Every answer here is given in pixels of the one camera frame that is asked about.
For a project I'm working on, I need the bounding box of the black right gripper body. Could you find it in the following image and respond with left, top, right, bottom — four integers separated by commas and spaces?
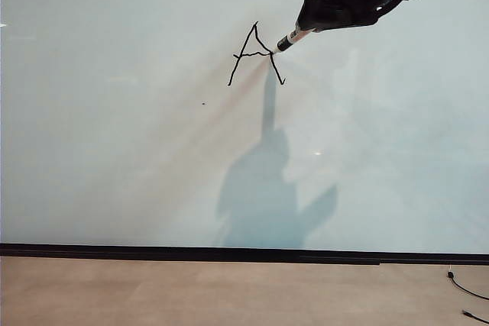
324, 0, 387, 28

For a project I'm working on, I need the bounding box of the black cable with plug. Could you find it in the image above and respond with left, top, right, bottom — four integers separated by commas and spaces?
445, 264, 489, 301
461, 308, 489, 324

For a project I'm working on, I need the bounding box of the black whiteboard bottom rail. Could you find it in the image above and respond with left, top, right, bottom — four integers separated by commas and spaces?
0, 242, 489, 266

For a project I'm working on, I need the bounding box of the white glass whiteboard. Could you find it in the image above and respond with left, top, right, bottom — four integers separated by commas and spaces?
0, 0, 489, 255

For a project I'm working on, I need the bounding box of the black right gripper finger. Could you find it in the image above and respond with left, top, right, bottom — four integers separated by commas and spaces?
315, 16, 353, 34
296, 0, 338, 32

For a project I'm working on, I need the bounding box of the white whiteboard marker pen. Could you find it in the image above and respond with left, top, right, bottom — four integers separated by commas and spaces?
272, 27, 319, 54

